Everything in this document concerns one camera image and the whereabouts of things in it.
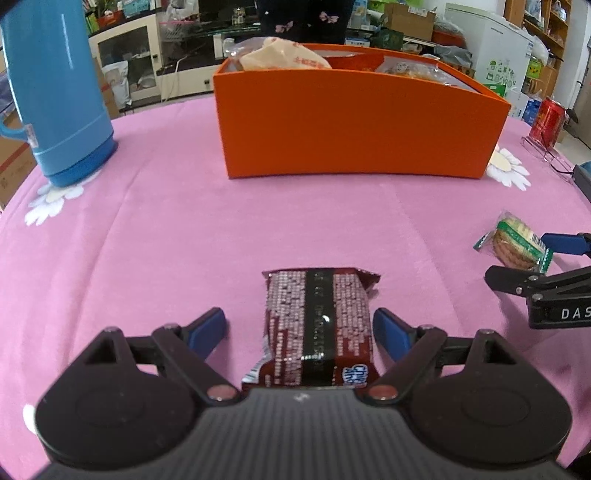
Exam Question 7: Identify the green biscuit packet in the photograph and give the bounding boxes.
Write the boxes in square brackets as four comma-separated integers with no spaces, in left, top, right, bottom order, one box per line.
[473,211,554,274]

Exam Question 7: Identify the dark red chips ahoy packet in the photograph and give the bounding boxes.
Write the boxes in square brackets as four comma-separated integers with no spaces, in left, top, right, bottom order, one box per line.
[242,267,381,390]

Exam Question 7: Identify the silver orange snack bag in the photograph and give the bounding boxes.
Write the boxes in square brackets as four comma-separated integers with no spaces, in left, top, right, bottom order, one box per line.
[376,57,463,86]

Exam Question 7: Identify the clear bag yellow snacks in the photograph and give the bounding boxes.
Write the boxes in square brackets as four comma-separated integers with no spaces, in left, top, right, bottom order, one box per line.
[228,37,332,71]

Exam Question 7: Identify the pink flower tablecloth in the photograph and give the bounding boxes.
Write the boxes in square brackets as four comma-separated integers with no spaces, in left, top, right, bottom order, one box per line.
[1,98,590,479]

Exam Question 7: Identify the red soda can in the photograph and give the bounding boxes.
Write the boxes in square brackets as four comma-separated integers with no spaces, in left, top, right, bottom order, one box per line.
[528,97,567,150]

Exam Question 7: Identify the white chest freezer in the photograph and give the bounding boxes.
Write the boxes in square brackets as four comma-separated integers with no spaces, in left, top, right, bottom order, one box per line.
[445,3,534,97]

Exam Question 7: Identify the orange storage box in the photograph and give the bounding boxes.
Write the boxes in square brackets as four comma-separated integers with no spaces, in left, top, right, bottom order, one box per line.
[213,44,511,179]

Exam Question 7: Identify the brown cardboard box on cabinet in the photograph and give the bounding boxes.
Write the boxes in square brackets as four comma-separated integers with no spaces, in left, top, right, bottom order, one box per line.
[384,2,436,42]

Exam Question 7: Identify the white tv cabinet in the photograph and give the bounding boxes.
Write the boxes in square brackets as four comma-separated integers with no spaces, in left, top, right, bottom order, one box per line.
[89,7,260,107]

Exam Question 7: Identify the blue thermos jug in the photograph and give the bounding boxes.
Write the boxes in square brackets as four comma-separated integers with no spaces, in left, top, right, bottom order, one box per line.
[1,1,116,187]

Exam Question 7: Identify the wire frame eyeglasses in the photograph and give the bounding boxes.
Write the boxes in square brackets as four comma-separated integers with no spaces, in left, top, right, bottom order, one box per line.
[521,136,574,184]

